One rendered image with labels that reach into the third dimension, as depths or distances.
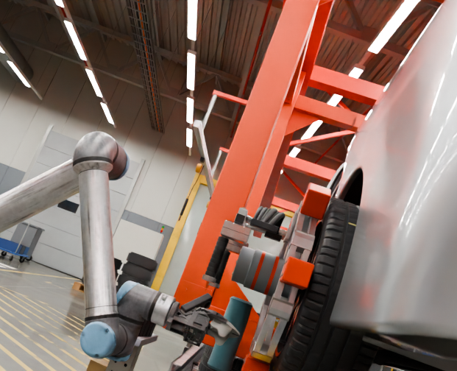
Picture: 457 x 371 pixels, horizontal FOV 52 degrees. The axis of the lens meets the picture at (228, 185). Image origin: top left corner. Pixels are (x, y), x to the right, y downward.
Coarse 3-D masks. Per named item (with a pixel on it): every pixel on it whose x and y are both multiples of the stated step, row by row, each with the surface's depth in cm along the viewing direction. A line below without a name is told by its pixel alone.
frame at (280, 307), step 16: (304, 240) 142; (288, 256) 141; (304, 256) 141; (272, 304) 138; (288, 304) 137; (272, 320) 180; (288, 320) 138; (256, 336) 171; (272, 336) 148; (256, 352) 147; (272, 352) 146
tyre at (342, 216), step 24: (336, 216) 146; (336, 240) 139; (336, 264) 136; (312, 288) 133; (336, 288) 133; (312, 312) 132; (288, 336) 142; (312, 336) 134; (336, 336) 132; (288, 360) 137; (312, 360) 135; (336, 360) 134; (360, 360) 132
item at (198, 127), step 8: (224, 96) 672; (232, 96) 672; (208, 112) 667; (200, 128) 632; (200, 136) 651; (200, 144) 685; (200, 152) 723; (200, 160) 743; (208, 160) 781; (216, 160) 901; (200, 168) 736; (208, 168) 806; (208, 176) 842; (208, 184) 900; (184, 208) 728
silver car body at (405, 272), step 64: (448, 0) 112; (448, 64) 94; (384, 128) 139; (448, 128) 84; (384, 192) 110; (448, 192) 79; (384, 256) 91; (448, 256) 75; (384, 320) 81; (448, 320) 73
